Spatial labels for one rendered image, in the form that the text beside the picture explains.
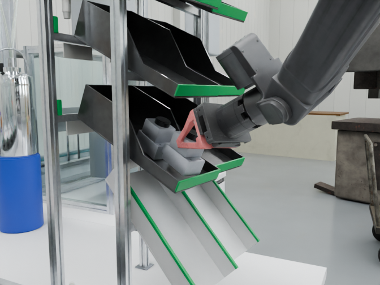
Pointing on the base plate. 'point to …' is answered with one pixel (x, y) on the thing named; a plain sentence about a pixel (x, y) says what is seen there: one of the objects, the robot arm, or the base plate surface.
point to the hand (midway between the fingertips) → (189, 142)
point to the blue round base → (21, 194)
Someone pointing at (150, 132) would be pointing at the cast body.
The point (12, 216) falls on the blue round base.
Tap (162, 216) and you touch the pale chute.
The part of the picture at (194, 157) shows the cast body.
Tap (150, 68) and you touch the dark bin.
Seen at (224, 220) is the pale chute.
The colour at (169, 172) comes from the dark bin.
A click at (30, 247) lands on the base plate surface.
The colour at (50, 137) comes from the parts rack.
